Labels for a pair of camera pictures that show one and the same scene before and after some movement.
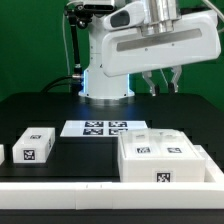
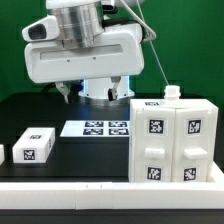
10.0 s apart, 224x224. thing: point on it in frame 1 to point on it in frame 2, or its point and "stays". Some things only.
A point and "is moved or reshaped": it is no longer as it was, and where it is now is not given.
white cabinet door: x=176 y=145 to x=191 y=144
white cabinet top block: x=34 y=145 stays
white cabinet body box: x=159 y=155 is moved or reshaped
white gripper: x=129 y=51 to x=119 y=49
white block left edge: x=2 y=154 stays
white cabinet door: x=142 y=144 is moved or reshaped
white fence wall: x=207 y=195 stays
